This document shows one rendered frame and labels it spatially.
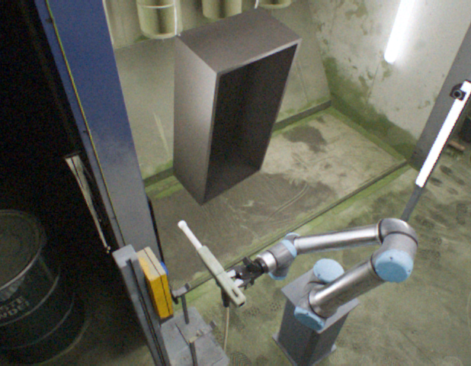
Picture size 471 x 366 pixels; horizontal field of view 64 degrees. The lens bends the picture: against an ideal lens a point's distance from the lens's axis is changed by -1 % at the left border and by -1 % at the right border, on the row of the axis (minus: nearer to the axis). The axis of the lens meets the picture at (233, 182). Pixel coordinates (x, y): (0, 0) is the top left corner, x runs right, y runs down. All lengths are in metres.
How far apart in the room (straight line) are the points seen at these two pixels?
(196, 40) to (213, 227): 1.64
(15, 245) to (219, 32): 1.58
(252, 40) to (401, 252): 1.29
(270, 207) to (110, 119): 2.17
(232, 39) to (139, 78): 1.53
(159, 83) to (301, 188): 1.58
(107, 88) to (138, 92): 2.12
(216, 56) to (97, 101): 0.80
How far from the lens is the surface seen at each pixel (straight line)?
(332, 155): 3.94
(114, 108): 1.39
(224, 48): 2.04
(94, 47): 1.28
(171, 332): 1.92
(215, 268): 1.58
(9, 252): 2.34
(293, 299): 2.18
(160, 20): 3.15
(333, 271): 1.99
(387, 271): 1.46
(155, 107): 3.49
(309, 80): 4.36
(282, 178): 3.60
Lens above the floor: 2.54
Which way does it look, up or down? 45 degrees down
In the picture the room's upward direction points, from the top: 1 degrees clockwise
